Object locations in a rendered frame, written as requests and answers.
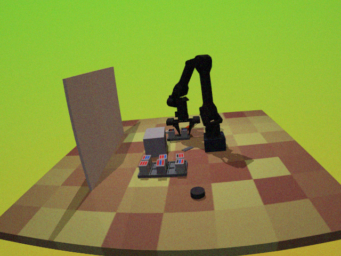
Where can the black short cylinder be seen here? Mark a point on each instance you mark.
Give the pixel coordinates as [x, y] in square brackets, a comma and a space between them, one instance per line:
[197, 192]

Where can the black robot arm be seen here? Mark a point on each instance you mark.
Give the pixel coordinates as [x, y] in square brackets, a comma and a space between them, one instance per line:
[208, 111]

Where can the brown flat panel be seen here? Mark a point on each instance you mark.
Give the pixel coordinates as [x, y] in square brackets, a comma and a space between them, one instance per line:
[93, 107]

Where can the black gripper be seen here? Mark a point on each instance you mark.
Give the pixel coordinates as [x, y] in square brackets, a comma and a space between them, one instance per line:
[183, 117]

